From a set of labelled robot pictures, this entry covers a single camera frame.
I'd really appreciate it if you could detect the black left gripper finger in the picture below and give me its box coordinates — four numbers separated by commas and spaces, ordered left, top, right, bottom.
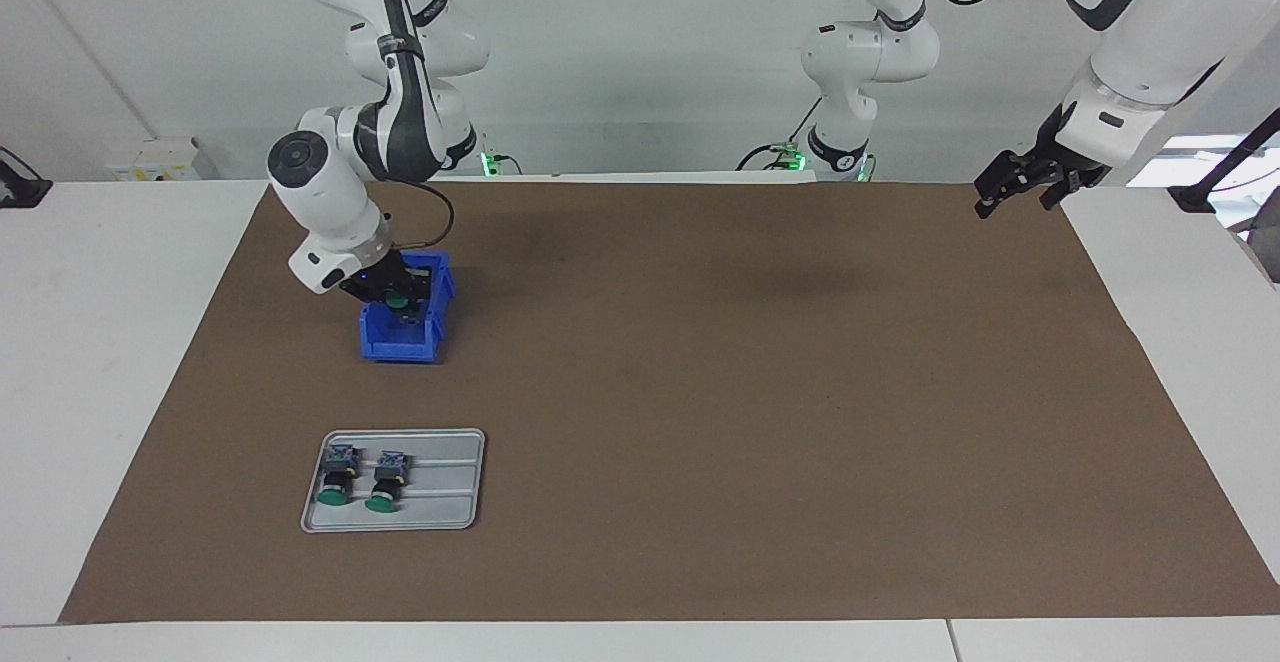
974, 150, 1056, 220
1042, 168, 1111, 211

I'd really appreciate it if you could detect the blue plastic bin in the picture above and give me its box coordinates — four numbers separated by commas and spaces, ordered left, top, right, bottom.
358, 250, 457, 364

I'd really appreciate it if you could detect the black angled stand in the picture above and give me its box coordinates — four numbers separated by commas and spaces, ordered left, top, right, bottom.
1168, 107, 1280, 214

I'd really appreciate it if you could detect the grey metal tray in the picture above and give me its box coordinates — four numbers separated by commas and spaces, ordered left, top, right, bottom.
300, 428, 487, 534

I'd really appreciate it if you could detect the grey chair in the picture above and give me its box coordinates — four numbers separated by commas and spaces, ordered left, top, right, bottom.
1228, 214, 1280, 285

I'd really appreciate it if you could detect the brown paper mat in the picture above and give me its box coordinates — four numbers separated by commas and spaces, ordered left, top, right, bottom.
58, 179, 1280, 625

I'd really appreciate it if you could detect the black table clamp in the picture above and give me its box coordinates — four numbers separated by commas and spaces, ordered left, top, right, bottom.
0, 147, 53, 209

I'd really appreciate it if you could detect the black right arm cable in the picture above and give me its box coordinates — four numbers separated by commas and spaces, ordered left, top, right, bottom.
383, 180, 456, 251

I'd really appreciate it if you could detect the black left base cable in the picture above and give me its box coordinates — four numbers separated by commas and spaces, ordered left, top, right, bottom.
737, 92, 826, 172

